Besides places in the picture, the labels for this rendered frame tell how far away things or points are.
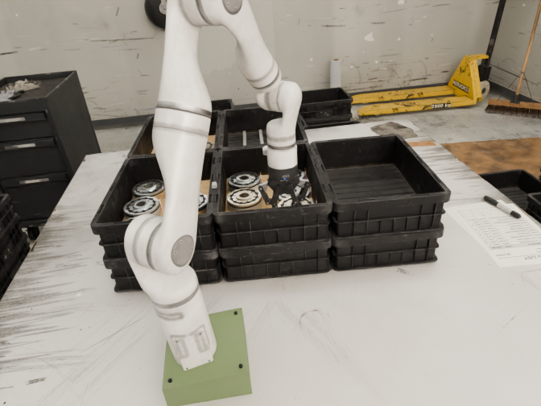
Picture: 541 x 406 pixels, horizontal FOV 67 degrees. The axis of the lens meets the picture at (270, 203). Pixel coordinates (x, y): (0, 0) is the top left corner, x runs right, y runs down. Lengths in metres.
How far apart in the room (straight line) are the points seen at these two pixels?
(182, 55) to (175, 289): 0.40
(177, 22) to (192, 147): 0.20
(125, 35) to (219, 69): 0.93
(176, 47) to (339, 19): 3.86
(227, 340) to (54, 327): 0.48
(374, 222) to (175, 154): 0.60
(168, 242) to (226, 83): 3.83
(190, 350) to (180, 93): 0.48
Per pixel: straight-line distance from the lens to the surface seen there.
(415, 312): 1.09
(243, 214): 1.00
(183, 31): 0.75
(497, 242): 1.38
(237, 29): 0.75
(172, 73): 0.70
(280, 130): 0.97
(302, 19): 4.43
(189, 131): 0.67
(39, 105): 2.52
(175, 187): 0.67
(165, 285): 0.77
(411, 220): 1.12
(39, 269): 1.43
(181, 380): 0.89
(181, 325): 0.81
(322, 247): 1.08
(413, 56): 4.90
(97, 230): 1.08
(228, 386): 0.90
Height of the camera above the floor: 1.47
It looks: 31 degrees down
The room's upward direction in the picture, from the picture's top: 4 degrees counter-clockwise
